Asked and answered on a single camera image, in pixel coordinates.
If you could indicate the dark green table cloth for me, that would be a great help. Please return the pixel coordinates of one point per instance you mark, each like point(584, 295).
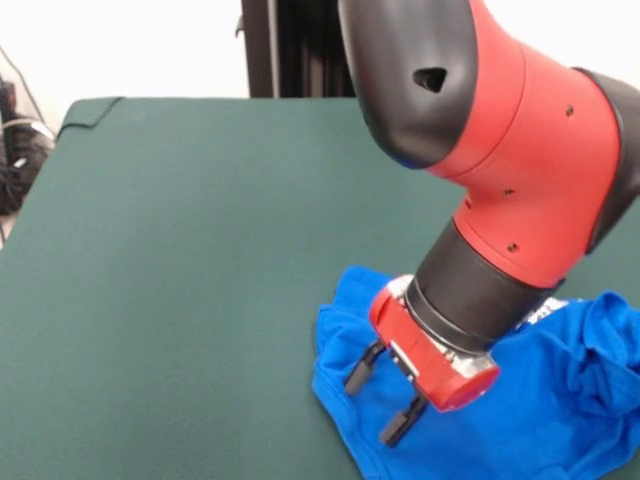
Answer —
point(150, 250)

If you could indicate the dark grey floor stand base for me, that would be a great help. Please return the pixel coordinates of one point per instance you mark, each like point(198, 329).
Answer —
point(20, 165)

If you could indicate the blue printed T-shirt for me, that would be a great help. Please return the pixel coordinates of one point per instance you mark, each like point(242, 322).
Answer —
point(525, 400)

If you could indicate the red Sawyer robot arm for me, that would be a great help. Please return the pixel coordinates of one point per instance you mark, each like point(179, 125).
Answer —
point(500, 150)

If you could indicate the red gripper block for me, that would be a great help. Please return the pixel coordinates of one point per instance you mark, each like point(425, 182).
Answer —
point(435, 370)

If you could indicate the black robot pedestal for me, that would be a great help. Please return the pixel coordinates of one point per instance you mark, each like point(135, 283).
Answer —
point(280, 50)

